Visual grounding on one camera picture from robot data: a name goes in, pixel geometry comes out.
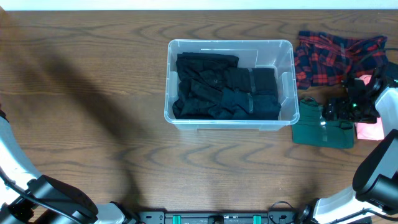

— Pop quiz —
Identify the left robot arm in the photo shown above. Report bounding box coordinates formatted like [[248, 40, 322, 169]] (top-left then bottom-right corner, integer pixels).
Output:
[[1, 111, 139, 224]]

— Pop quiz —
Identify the dark green folded garment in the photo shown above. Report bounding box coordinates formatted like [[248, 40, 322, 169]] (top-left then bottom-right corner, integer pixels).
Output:
[[292, 98, 354, 149]]

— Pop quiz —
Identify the black garment with tape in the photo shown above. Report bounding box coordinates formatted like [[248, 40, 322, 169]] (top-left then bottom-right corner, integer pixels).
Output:
[[224, 68, 278, 97]]

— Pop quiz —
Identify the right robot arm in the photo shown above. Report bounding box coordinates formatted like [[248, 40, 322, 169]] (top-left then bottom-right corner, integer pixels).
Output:
[[295, 63, 397, 223]]

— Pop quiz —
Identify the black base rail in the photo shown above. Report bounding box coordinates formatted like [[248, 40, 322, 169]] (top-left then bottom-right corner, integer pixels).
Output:
[[138, 210, 297, 224]]

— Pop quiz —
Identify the clear plastic storage bin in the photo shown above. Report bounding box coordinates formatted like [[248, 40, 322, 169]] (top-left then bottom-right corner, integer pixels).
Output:
[[164, 39, 300, 131]]

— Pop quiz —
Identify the large black garment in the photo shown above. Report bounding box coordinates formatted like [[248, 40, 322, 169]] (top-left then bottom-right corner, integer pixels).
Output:
[[172, 52, 239, 120]]

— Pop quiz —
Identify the red plaid flannel shirt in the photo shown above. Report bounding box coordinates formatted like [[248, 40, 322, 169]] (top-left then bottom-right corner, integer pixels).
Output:
[[294, 30, 388, 90]]

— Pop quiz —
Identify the dark teal garment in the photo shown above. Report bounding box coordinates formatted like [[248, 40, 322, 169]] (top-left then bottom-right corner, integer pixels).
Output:
[[208, 88, 281, 120]]

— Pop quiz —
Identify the pink garment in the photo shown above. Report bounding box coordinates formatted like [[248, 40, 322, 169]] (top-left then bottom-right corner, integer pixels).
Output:
[[354, 74, 386, 141]]

